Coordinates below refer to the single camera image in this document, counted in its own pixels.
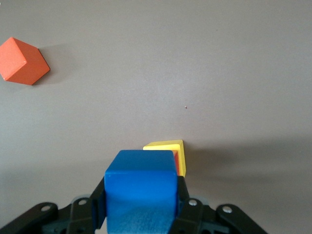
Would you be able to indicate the orange wooden block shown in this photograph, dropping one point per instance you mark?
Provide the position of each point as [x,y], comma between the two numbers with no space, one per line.
[22,62]

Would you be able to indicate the red wooden block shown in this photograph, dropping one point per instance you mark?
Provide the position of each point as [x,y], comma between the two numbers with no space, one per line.
[177,163]

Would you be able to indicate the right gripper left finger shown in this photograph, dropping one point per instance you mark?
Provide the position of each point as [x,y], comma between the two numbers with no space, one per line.
[85,214]

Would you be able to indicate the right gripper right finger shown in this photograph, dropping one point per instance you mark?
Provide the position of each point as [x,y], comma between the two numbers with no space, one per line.
[190,217]

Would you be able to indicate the blue wooden block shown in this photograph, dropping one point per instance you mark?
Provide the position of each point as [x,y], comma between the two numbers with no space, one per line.
[141,190]

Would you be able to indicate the yellow wooden block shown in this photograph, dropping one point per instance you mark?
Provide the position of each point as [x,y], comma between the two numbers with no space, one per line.
[180,148]

